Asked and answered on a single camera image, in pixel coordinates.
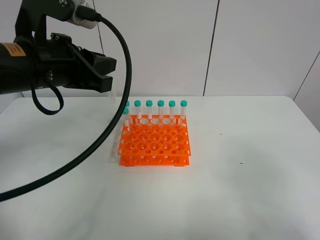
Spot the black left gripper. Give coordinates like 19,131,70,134
33,33,117,93

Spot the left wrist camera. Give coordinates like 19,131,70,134
14,0,98,46

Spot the second row tube left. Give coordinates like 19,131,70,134
123,107,130,127

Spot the teal capped test tube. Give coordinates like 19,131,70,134
107,88,117,104

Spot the back row tube far right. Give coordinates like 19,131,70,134
180,100,188,120

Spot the orange test tube rack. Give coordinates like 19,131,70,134
117,114,191,167

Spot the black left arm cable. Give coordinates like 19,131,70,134
0,4,133,203

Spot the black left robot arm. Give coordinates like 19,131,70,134
0,33,117,95

